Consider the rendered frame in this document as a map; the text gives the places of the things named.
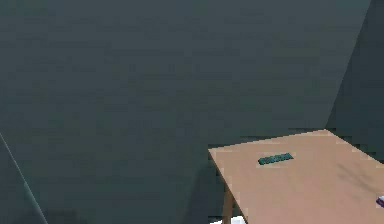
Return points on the light wooden table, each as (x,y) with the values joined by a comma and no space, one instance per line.
(310,186)

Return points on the purple and white book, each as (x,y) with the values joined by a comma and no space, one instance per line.
(381,201)

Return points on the teal remote control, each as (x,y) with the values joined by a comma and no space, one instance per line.
(276,158)

